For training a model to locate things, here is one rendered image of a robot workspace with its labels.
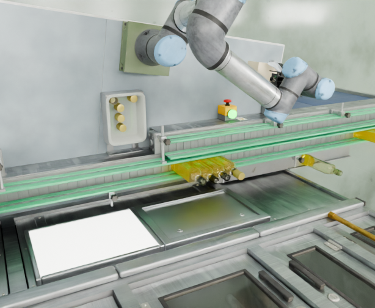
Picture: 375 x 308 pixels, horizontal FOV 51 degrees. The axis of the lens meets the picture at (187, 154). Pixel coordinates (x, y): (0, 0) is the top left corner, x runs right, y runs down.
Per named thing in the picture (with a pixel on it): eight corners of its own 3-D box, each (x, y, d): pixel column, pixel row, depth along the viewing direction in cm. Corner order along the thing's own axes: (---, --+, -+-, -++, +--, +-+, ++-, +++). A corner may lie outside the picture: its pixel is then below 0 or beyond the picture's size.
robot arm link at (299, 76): (286, 85, 127) (306, 101, 133) (304, 55, 126) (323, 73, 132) (271, 82, 133) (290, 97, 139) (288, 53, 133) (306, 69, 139)
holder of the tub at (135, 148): (104, 152, 178) (109, 157, 171) (100, 92, 169) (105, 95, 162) (140, 146, 185) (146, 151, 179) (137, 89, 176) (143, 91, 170)
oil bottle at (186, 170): (170, 169, 181) (192, 185, 163) (170, 157, 179) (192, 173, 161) (181, 167, 184) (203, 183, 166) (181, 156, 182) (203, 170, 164)
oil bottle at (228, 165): (203, 163, 189) (227, 178, 171) (203, 152, 187) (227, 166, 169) (213, 161, 191) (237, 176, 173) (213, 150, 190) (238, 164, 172)
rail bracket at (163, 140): (154, 158, 175) (165, 167, 165) (152, 122, 170) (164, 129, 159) (160, 157, 176) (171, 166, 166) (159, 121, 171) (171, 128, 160)
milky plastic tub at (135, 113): (103, 141, 176) (109, 146, 168) (100, 91, 169) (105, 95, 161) (140, 136, 183) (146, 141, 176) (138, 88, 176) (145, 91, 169)
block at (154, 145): (147, 150, 180) (153, 154, 174) (146, 131, 177) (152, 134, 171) (154, 149, 182) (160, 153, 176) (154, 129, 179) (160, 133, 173)
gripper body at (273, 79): (268, 69, 153) (289, 72, 143) (285, 71, 157) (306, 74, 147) (265, 88, 155) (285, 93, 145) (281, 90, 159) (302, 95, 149)
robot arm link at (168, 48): (140, 54, 154) (152, 57, 143) (157, 24, 154) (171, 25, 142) (164, 69, 161) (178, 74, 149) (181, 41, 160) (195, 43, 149)
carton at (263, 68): (248, 60, 163) (259, 62, 157) (277, 64, 171) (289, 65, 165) (243, 89, 166) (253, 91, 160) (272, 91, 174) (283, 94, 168)
